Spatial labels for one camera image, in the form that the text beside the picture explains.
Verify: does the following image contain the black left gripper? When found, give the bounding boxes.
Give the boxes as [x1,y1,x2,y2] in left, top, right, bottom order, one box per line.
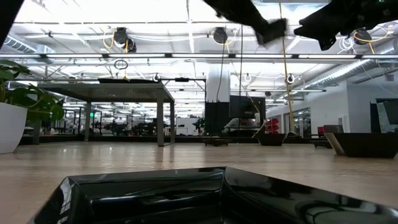
[202,0,287,45]

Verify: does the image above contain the black wavy square plate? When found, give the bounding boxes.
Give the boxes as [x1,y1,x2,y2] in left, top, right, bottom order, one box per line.
[257,132,287,147]
[324,132,398,159]
[98,78,131,84]

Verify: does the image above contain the black cable with coil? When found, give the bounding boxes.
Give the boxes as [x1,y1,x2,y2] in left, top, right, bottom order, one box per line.
[238,24,244,138]

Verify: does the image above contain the grey perforated metal shelf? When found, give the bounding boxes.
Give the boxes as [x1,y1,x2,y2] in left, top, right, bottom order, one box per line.
[33,82,177,147]

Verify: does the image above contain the black cabinet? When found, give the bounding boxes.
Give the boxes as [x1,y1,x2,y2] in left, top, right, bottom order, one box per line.
[204,101,231,138]

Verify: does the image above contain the green plant in white pot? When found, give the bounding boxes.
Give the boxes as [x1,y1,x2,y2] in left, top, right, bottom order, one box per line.
[0,58,65,155]

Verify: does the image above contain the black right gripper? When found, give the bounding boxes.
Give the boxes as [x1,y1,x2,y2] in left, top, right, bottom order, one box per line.
[294,0,385,51]

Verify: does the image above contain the red storage bins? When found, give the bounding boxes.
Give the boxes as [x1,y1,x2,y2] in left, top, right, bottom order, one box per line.
[264,117,280,134]

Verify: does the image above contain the black monitor screen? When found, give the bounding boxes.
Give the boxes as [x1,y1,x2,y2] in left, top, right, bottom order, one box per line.
[229,95,267,119]

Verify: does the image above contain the white column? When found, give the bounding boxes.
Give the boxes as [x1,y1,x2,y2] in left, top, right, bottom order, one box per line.
[206,63,231,103]

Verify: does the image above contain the person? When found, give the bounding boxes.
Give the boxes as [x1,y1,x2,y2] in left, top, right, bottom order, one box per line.
[222,117,259,134]

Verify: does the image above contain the dark wall board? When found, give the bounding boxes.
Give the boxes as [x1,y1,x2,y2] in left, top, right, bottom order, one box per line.
[369,98,398,134]

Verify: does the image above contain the silver ventilation duct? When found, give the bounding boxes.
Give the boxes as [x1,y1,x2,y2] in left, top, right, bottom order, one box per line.
[303,39,398,91]
[0,30,39,54]

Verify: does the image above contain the black ceiling cable reel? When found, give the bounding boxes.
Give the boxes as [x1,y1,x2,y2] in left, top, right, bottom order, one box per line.
[353,28,373,46]
[212,27,229,45]
[112,26,137,53]

